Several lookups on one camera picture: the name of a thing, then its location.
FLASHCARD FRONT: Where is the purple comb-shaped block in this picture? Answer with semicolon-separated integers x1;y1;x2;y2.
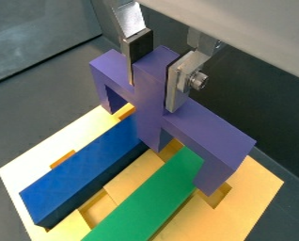
89;46;255;195

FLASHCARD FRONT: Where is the blue long bar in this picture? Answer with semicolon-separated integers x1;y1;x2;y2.
20;115;147;229

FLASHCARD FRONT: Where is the yellow slotted board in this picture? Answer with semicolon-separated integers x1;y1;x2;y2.
0;104;284;241

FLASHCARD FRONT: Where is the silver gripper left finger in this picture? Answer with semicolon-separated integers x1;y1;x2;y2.
108;0;153;85

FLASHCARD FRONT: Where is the green long bar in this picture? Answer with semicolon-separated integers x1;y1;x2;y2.
81;147;203;241

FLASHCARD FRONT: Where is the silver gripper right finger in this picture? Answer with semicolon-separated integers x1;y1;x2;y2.
164;27;224;113

